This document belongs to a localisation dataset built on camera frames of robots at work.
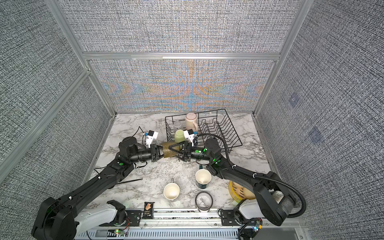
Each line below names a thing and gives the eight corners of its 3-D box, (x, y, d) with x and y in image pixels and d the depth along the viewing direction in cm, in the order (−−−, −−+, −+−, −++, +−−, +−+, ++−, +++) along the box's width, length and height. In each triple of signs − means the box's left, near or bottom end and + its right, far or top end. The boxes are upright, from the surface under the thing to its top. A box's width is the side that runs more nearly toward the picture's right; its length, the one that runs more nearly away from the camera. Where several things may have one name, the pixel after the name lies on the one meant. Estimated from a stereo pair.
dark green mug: (191, 180, 88) (191, 172, 79) (199, 171, 91) (200, 163, 82) (202, 191, 84) (203, 184, 75) (211, 182, 87) (213, 174, 78)
